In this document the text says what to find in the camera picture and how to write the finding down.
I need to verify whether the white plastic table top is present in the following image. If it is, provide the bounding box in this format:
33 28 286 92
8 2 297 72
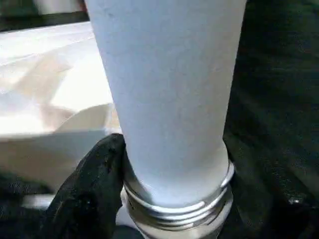
0 21 235 239

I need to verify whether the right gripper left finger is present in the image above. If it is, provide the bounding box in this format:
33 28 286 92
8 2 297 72
42 133 128 239

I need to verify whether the white table leg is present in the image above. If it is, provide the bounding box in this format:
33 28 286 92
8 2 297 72
84 0 247 231

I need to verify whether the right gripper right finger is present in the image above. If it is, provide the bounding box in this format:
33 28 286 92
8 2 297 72
221 139 319 239

